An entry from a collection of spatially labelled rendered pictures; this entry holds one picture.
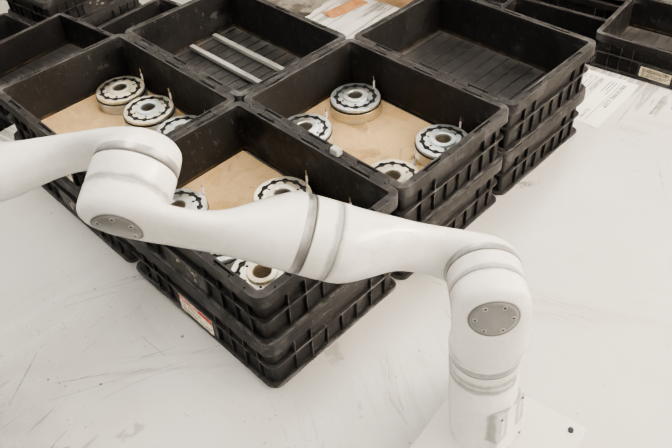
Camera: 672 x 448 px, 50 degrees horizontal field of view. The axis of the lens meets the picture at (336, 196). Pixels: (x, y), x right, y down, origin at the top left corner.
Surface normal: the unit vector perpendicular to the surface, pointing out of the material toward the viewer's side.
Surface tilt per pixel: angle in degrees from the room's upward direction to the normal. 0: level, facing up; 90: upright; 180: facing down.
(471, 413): 89
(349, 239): 45
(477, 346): 91
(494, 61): 0
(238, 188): 0
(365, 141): 0
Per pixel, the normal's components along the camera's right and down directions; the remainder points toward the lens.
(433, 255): 0.30, 0.68
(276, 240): 0.16, 0.27
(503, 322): 0.10, 0.65
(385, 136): -0.05, -0.75
